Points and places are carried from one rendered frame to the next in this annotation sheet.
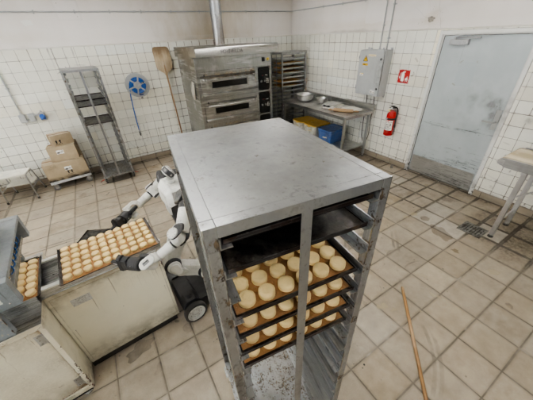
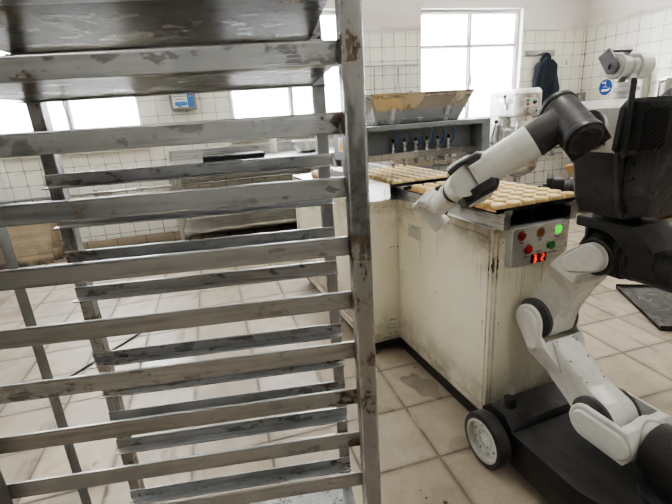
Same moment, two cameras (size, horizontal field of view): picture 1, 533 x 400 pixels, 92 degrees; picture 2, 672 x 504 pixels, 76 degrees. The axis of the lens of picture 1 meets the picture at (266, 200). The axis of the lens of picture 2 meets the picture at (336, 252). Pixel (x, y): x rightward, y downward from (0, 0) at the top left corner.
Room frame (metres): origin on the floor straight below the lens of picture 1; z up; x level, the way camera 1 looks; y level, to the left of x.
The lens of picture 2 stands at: (1.27, -0.66, 1.24)
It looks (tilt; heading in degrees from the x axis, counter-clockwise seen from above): 18 degrees down; 106
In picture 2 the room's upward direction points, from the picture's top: 4 degrees counter-clockwise
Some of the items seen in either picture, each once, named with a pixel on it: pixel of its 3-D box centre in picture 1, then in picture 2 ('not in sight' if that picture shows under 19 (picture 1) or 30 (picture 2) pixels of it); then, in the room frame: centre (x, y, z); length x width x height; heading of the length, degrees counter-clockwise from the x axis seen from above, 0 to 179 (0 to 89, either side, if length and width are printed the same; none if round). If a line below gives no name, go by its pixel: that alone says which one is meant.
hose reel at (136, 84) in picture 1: (143, 105); not in sight; (5.19, 2.27, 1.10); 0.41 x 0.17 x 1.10; 120
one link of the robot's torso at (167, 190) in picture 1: (182, 194); (639, 150); (1.75, 0.65, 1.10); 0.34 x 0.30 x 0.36; 36
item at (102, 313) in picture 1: (120, 294); (468, 291); (1.35, 1.20, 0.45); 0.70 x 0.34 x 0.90; 125
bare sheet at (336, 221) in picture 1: (259, 191); not in sight; (0.76, 0.02, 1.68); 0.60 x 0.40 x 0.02; 22
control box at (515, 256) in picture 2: not in sight; (535, 243); (1.56, 0.90, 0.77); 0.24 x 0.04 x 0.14; 35
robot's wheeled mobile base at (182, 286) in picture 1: (205, 272); (606, 439); (1.77, 0.63, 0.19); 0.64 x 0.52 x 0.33; 126
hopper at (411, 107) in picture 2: not in sight; (410, 108); (1.07, 1.61, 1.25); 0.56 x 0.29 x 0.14; 35
